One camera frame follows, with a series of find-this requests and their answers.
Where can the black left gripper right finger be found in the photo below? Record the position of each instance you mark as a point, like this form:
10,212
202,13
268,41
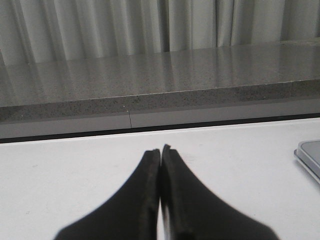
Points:
192,212

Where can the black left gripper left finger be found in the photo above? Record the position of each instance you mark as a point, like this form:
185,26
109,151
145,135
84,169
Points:
130,214

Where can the silver digital kitchen scale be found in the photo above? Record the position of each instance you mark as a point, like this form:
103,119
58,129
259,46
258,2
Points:
308,155

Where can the grey stone counter ledge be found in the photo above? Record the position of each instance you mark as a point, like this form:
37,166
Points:
216,77

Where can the grey pleated curtain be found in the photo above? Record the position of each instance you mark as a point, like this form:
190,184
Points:
38,31

